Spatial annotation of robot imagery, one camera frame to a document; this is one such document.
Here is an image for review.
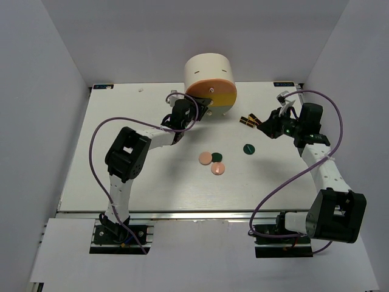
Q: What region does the black gold lipstick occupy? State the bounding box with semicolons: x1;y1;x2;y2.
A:
248;113;261;124
239;117;257;128

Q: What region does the yellow drawer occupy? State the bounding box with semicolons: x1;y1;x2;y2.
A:
210;92;237;107

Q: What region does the peach powder puff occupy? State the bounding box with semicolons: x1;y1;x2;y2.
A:
198;151;212;165

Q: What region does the dark green powder puff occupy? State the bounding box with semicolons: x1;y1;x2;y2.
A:
212;152;223;163

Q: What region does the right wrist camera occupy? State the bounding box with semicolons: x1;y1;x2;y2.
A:
277;91;295;117

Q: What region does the peach puff with ribbon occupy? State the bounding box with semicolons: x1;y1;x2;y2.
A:
211;162;225;175

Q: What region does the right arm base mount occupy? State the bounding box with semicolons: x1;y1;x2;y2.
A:
248;212;313;259

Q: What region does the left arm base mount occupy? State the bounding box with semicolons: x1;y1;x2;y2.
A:
89;213;154;255

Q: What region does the cream round drawer organizer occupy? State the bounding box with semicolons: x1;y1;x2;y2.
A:
184;53;237;116

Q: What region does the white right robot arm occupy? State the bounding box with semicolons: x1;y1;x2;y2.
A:
257;103;367;243

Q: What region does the green round compact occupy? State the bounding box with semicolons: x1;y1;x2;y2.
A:
243;144;255;155

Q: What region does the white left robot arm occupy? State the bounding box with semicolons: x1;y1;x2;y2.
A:
100;92;212;243

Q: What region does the left blue table label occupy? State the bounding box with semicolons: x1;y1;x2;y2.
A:
92;84;114;90

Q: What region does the orange top drawer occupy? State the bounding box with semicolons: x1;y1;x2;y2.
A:
185;78;237;97

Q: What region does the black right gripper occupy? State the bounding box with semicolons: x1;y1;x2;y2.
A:
256;107;303;139

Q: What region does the grey bottom drawer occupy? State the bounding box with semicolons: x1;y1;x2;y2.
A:
205;104;233;117

